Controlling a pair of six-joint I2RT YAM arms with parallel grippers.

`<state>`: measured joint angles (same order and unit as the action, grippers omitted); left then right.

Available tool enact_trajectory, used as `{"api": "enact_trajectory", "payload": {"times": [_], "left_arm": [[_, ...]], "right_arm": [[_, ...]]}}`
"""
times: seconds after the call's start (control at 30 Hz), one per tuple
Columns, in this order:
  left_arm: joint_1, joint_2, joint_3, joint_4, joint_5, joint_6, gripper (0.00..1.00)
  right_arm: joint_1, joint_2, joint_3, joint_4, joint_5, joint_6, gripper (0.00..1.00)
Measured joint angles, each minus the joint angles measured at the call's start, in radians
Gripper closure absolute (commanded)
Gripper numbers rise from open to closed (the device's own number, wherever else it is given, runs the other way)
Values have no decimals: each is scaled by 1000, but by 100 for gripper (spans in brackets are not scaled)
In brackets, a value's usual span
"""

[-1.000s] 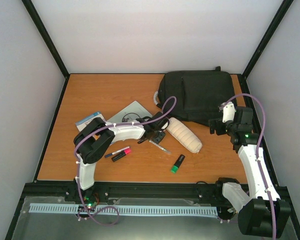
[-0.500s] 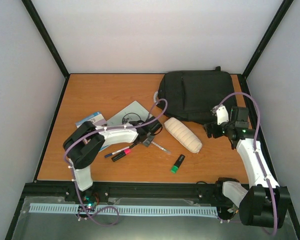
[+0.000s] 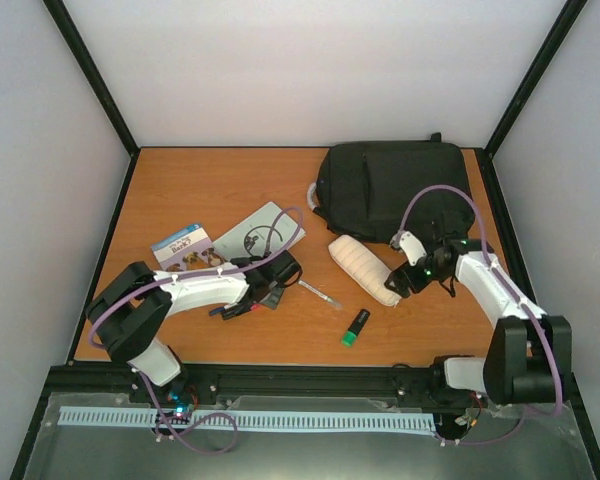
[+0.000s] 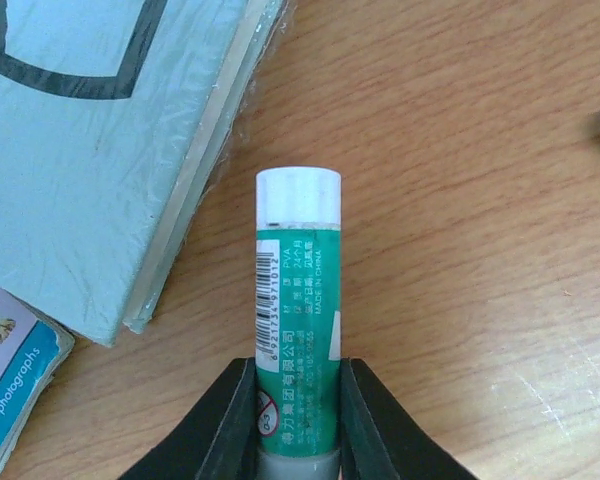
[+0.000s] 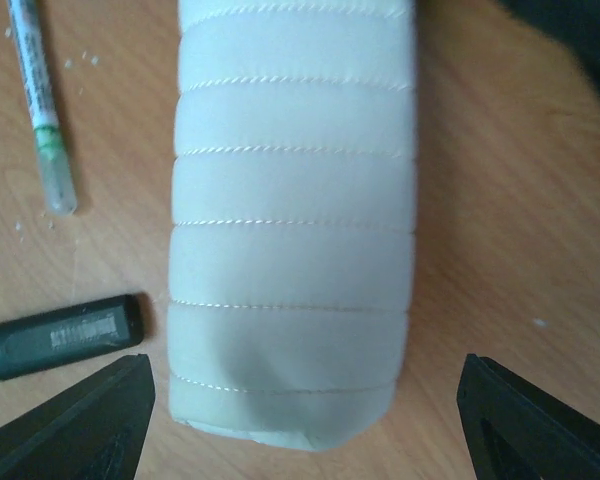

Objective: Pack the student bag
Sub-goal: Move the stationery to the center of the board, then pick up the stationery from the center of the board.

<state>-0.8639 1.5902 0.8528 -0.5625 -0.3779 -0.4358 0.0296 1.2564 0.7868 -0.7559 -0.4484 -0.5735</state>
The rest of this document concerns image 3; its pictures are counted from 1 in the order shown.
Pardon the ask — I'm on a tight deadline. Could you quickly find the beige pencil case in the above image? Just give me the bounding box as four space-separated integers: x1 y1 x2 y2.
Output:
328 235 401 307

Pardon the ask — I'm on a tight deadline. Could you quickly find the grey Great Gatsby book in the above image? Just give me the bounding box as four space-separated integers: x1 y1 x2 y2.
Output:
213 202 297 260

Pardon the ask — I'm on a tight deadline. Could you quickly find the black student backpack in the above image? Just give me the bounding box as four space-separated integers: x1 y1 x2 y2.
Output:
307 133 475 247

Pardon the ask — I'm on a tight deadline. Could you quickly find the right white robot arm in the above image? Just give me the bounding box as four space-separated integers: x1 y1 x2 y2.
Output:
385 232 571 411

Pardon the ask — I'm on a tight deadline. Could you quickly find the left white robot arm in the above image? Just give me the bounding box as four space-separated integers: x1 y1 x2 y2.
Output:
86 250 303 403

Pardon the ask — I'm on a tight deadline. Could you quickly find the pink black highlighter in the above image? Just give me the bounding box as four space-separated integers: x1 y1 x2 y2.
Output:
221 304 260 321

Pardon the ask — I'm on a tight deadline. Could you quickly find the blue white marker pen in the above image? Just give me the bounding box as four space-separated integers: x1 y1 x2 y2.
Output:
208 306 226 316

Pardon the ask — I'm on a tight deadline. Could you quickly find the green white marker pen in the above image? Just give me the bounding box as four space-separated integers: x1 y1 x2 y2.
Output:
298 280 342 309

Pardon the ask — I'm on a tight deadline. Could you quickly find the green black highlighter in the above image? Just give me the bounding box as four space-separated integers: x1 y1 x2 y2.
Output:
341 309 370 347

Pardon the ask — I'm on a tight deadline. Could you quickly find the dog picture book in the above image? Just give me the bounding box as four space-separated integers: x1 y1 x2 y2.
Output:
151 223 225 272

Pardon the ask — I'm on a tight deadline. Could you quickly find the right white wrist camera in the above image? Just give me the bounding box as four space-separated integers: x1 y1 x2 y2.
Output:
390 230 427 266

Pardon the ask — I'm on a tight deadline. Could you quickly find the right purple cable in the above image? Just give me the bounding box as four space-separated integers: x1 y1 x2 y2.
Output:
394 184 566 449

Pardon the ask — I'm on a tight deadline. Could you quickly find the purple cable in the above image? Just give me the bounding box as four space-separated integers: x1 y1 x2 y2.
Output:
88 205 304 456
394 184 566 449

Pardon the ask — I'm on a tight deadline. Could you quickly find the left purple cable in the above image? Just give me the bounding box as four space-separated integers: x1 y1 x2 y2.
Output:
88 205 304 456

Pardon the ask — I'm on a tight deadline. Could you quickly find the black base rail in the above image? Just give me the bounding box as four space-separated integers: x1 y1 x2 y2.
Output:
43 362 472 412

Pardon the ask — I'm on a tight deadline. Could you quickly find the light blue cable duct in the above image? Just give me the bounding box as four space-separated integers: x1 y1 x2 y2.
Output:
57 406 436 435

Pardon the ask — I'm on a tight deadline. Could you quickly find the right black frame post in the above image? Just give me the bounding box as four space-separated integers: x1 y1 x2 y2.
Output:
484 0 588 160

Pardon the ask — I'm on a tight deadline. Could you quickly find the black frame post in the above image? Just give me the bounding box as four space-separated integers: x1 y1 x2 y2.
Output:
42 0 140 158
484 0 588 160

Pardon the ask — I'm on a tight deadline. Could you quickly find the left black frame post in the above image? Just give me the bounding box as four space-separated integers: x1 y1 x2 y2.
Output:
42 0 140 158

